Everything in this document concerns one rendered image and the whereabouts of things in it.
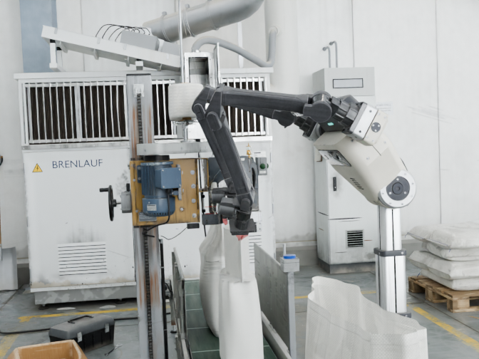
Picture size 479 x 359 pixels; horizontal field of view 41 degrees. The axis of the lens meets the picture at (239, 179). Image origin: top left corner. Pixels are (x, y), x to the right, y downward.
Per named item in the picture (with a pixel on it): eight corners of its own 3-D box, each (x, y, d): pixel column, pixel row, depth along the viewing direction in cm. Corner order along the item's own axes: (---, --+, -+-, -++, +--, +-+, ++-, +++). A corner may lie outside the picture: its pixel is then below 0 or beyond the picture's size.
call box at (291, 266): (299, 271, 309) (299, 258, 309) (283, 272, 308) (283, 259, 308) (296, 268, 317) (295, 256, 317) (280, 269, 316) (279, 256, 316)
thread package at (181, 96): (206, 118, 294) (204, 80, 293) (169, 120, 291) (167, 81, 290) (203, 120, 310) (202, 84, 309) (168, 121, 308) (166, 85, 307)
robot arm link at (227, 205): (250, 201, 248) (253, 189, 255) (221, 195, 248) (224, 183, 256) (246, 225, 255) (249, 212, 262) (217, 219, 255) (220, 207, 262)
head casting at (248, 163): (259, 211, 319) (257, 150, 318) (209, 214, 316) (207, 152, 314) (250, 205, 349) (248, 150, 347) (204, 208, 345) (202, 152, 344)
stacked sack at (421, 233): (496, 241, 556) (496, 225, 555) (422, 245, 549) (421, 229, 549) (474, 234, 599) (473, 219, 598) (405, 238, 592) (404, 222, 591)
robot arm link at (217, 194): (237, 181, 291) (237, 176, 299) (211, 181, 291) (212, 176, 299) (237, 206, 294) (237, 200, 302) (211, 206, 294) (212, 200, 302)
